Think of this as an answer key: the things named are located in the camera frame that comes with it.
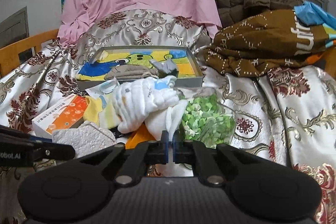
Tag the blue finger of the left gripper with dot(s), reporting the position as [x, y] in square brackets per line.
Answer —
[39, 139]

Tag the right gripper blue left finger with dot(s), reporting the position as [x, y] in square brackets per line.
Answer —
[158, 151]

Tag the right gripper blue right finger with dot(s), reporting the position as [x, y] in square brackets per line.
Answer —
[183, 152]

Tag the white fluffy towel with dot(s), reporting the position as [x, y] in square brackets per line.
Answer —
[166, 120]

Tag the white gauze baby towel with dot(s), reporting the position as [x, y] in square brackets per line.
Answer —
[134, 101]

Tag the yellow striped small towel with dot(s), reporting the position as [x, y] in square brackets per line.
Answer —
[101, 112]

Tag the orange white medicine box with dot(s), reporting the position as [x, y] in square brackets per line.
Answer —
[67, 113]

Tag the bag of green stars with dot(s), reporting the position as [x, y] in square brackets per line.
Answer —
[206, 118]

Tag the packaged face mask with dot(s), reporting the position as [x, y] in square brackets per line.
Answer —
[104, 90]

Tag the grey folded cloth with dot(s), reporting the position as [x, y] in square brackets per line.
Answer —
[166, 68]

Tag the wooden sofa armrest left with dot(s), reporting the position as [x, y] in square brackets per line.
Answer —
[9, 57]

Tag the wooden sofa armrest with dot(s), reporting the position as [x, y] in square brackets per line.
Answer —
[327, 61]
[9, 57]

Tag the colourful cartoon cloth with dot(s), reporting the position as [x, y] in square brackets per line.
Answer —
[105, 59]

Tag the grey shallow tray box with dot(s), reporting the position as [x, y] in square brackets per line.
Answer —
[195, 82]

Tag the brown dotted pattern blanket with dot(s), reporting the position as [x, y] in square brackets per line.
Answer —
[255, 45]

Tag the wooden sofa armrest right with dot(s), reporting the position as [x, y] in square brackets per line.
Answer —
[327, 61]

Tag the beige drawstring pouch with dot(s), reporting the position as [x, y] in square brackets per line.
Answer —
[131, 72]

